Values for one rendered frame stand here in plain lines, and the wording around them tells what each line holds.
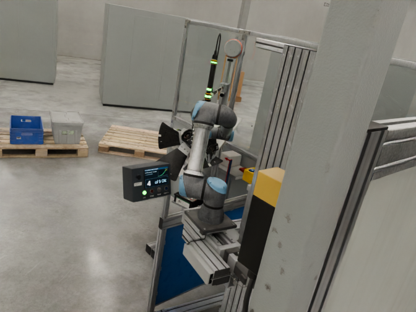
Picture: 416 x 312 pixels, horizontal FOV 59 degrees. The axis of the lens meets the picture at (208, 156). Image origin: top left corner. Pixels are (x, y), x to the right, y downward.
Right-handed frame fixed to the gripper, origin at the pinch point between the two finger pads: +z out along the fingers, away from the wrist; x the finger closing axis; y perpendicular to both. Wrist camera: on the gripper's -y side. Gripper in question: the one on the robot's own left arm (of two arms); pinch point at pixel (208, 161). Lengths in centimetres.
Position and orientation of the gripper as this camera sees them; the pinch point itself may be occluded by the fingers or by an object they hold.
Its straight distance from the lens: 265.1
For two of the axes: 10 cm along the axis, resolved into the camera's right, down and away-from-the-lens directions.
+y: 7.6, -3.8, 5.3
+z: 0.5, 8.5, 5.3
